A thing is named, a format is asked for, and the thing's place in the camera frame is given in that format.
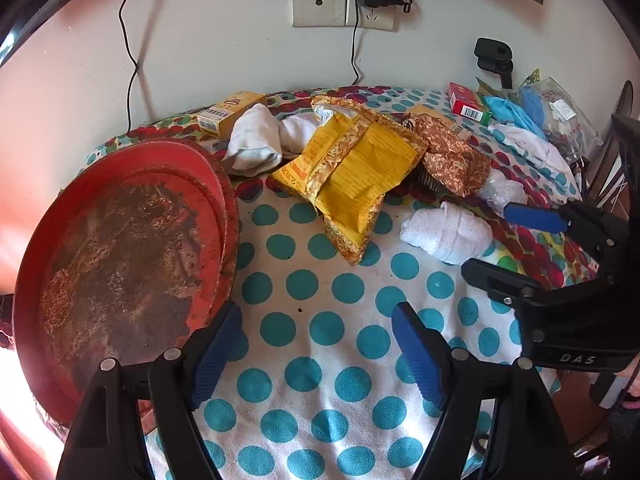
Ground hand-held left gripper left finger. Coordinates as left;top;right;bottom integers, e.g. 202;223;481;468
56;301;244;480

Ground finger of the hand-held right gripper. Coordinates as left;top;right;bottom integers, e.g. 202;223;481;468
461;257;608;311
504;201;628;261

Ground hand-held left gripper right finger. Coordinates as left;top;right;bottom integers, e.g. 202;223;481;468
391;301;583;480

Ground clear plastic bag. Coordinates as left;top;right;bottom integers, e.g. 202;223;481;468
475;167;528;216
517;76;603;161

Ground terry white sock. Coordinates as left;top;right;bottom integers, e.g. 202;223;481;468
399;201;493;266

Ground brown oat-print snack bag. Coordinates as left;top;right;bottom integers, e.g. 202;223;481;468
402;112;493;198

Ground dark brown snack bag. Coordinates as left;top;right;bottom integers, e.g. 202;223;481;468
410;167;443;196

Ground round red tray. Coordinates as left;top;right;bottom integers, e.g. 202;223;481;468
14;140;241;428

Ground yellow snack bag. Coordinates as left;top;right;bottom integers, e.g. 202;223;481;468
272;95;428;265

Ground large white sock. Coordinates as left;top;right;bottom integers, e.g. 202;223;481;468
220;103;283;177

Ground white printed cloth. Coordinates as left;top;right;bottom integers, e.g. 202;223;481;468
487;122;576;178

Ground dark wooden chair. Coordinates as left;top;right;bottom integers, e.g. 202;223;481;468
582;80;636;206

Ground polka dot cloth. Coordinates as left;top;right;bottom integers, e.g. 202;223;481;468
82;85;601;480

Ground blue disposable gloves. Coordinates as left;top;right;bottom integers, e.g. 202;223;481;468
482;94;546;141

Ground red and green box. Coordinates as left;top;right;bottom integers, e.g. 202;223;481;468
447;82;493;126

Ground green yellow packet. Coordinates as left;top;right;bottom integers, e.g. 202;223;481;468
520;67;546;91

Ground black clip mount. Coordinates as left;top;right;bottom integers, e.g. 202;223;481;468
474;37;515;90

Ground thin black adapter cable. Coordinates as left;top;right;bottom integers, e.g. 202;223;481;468
350;7;362;86

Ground white wall power outlet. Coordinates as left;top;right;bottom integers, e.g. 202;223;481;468
346;0;396;32

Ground thick black cable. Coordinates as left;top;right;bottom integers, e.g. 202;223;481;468
118;0;146;128

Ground white wall antenna socket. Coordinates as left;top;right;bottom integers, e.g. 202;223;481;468
291;0;349;27

